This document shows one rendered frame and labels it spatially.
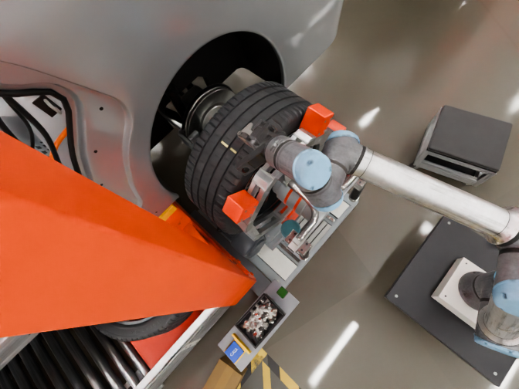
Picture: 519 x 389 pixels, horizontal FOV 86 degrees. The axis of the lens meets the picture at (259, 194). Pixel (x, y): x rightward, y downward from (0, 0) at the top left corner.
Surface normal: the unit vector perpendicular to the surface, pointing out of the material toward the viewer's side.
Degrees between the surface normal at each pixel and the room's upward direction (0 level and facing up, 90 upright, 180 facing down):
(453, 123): 0
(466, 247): 0
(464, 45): 0
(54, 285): 90
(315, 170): 57
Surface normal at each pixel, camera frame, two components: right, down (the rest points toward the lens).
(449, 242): -0.14, -0.34
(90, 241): 0.72, 0.61
